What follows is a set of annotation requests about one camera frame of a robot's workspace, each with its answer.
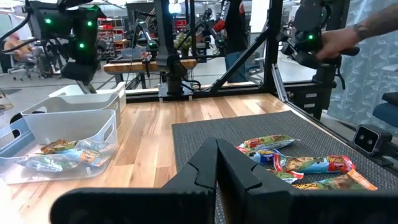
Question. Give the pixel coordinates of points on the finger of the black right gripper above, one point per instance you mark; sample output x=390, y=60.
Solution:
x=83, y=87
x=93, y=88

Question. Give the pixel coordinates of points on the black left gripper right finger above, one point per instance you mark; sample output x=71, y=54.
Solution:
x=248, y=202

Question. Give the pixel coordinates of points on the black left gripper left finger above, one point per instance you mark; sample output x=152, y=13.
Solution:
x=186, y=202

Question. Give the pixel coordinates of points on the red-trimmed granola bar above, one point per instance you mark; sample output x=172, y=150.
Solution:
x=267, y=142
x=311, y=165
x=287, y=176

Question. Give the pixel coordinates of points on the blue-trimmed granola bar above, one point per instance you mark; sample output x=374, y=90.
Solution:
x=262, y=156

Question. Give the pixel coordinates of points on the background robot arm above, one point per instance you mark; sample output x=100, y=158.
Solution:
x=149, y=37
x=206, y=25

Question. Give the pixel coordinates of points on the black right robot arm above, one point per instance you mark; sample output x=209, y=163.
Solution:
x=84, y=34

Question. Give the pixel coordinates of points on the person's forearm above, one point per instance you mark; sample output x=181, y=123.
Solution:
x=379, y=21

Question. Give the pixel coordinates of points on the white plastic bin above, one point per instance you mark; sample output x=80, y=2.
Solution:
x=71, y=90

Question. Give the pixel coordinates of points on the grey plastic bin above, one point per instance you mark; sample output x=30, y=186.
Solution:
x=77, y=101

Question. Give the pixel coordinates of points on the clear plastic bin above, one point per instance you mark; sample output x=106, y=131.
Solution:
x=62, y=124

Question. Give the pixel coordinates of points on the wooden background table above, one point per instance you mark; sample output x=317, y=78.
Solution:
x=130, y=66

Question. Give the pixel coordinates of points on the red storage shelf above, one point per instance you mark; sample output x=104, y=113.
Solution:
x=109, y=31

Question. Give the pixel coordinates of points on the person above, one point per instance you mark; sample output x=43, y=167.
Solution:
x=236, y=31
x=17, y=46

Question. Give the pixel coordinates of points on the grey woven placemat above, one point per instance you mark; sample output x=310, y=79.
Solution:
x=217, y=130

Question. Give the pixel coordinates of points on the small background plant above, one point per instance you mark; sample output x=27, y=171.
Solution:
x=183, y=43

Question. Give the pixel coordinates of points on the blue chair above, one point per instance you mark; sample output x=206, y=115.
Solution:
x=387, y=113

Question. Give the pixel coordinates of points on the person's hand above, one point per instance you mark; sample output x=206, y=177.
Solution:
x=335, y=43

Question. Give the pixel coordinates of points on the black table-level camera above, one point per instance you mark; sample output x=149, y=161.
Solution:
x=370, y=140

